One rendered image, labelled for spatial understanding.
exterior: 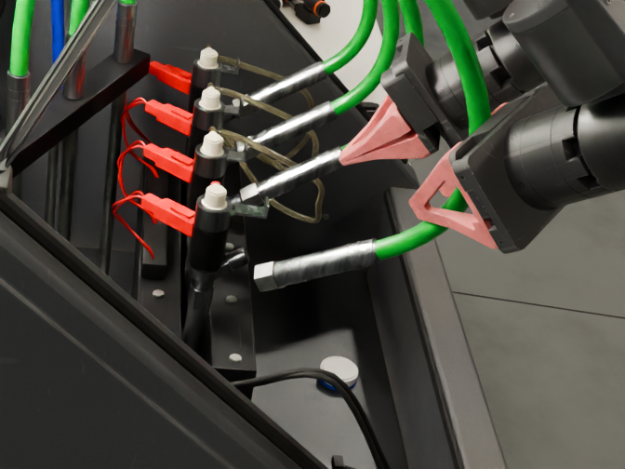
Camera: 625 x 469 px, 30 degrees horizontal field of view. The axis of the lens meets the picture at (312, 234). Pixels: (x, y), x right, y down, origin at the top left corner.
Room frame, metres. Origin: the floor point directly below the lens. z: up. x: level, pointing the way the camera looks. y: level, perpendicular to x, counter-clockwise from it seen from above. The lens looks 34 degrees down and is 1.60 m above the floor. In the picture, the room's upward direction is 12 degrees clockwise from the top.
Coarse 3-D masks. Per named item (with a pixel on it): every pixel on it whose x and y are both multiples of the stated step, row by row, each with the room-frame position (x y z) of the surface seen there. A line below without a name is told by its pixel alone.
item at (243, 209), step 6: (234, 204) 0.77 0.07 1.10; (240, 204) 0.78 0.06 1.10; (234, 210) 0.76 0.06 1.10; (240, 210) 0.77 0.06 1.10; (246, 210) 0.77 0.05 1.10; (252, 210) 0.77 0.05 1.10; (258, 210) 0.77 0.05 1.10; (246, 216) 0.76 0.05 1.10; (252, 216) 0.77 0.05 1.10; (258, 216) 0.77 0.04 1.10
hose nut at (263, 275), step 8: (264, 264) 0.68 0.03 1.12; (272, 264) 0.67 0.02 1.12; (256, 272) 0.67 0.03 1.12; (264, 272) 0.67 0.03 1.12; (272, 272) 0.67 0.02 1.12; (256, 280) 0.67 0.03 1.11; (264, 280) 0.67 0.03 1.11; (272, 280) 0.67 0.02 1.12; (264, 288) 0.67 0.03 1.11; (272, 288) 0.67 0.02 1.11
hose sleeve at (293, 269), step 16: (368, 240) 0.66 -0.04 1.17; (304, 256) 0.67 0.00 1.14; (320, 256) 0.67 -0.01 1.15; (336, 256) 0.66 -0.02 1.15; (352, 256) 0.66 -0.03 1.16; (368, 256) 0.66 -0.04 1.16; (288, 272) 0.67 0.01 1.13; (304, 272) 0.66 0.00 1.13; (320, 272) 0.66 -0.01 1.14; (336, 272) 0.66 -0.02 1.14
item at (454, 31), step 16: (432, 0) 0.66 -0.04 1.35; (448, 0) 0.66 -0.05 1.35; (448, 16) 0.66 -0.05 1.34; (448, 32) 0.65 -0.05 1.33; (464, 32) 0.66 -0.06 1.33; (464, 48) 0.65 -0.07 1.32; (464, 64) 0.65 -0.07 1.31; (464, 80) 0.65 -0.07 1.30; (480, 80) 0.65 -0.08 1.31; (480, 96) 0.65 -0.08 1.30; (480, 112) 0.65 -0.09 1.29; (448, 208) 0.65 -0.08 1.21; (464, 208) 0.65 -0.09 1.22; (432, 224) 0.65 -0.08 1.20; (384, 240) 0.66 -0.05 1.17; (400, 240) 0.66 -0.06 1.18; (416, 240) 0.65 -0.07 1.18; (384, 256) 0.66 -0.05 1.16
